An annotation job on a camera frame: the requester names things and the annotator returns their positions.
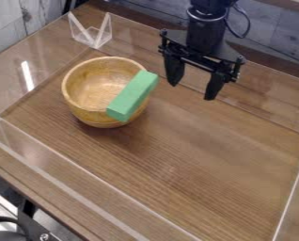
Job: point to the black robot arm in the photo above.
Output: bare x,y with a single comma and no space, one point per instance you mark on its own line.
200,47

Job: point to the clear acrylic tray wall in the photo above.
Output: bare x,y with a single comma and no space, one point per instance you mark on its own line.
97,211

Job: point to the black table leg bracket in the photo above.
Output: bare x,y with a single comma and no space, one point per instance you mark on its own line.
44,229

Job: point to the green rectangular block stick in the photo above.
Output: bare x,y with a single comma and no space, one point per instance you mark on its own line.
125,103

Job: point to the wooden bowl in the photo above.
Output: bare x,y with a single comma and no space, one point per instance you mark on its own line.
91,85

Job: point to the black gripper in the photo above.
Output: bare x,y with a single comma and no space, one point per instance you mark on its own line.
223,62

